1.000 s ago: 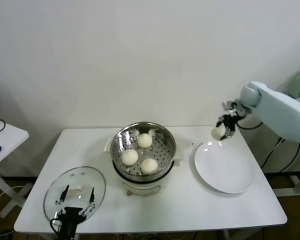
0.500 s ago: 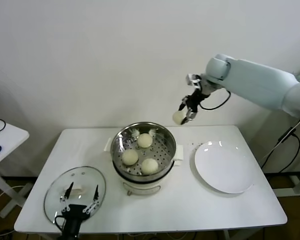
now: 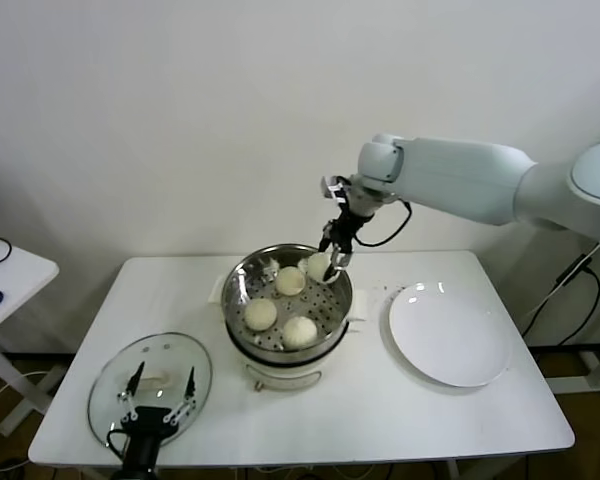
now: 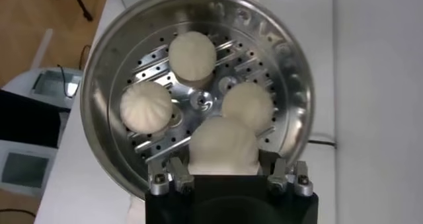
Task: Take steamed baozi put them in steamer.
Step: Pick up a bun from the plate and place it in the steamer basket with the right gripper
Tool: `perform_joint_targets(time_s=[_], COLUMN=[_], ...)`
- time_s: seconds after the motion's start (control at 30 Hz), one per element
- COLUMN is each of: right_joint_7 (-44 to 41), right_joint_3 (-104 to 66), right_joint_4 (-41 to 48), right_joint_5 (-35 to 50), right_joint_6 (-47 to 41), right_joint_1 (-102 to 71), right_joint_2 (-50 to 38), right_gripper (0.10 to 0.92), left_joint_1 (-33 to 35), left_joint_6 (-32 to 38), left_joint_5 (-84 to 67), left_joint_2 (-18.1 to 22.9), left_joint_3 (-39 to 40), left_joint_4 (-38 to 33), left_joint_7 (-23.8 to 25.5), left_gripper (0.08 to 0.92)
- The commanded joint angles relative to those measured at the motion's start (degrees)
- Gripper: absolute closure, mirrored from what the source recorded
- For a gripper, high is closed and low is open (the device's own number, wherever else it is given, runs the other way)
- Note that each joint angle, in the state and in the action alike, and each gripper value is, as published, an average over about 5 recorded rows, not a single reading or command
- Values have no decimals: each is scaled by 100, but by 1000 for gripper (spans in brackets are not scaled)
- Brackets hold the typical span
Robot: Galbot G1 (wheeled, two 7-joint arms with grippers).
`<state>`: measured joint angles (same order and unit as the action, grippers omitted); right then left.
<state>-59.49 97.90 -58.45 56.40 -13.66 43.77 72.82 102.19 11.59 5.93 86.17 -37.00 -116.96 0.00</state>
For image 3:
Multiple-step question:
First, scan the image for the white electric cooker pot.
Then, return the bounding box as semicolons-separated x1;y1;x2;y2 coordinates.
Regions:
227;319;364;394

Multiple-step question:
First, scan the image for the white power cable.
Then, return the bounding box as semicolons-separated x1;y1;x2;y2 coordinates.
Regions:
524;242;600;321

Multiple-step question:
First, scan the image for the white round plate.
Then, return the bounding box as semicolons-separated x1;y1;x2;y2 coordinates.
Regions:
388;282;511;389

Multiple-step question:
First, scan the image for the stainless steel steamer basket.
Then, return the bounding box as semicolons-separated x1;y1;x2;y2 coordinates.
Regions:
208;243;370;354

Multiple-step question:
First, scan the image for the glass pot lid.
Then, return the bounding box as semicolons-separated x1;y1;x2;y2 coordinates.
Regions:
87;332;215;451

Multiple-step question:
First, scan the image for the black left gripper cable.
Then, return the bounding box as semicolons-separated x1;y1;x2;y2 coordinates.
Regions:
107;428;131;459

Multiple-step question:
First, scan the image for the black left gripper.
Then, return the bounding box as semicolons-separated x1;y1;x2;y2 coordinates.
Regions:
114;360;198;470

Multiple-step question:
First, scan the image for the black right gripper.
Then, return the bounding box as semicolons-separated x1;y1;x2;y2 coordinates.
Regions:
318;187;381;282

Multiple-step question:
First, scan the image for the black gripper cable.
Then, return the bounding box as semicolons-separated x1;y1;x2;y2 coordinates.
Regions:
107;428;131;459
354;199;414;249

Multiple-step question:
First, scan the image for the white steamed baozi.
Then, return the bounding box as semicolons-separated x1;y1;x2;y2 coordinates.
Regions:
282;316;317;350
243;298;279;332
274;266;306;296
305;252;337;282

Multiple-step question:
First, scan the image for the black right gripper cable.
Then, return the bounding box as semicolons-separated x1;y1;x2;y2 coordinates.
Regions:
354;199;414;249

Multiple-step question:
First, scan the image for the white floor cable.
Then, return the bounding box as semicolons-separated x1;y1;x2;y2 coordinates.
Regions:
0;370;49;401

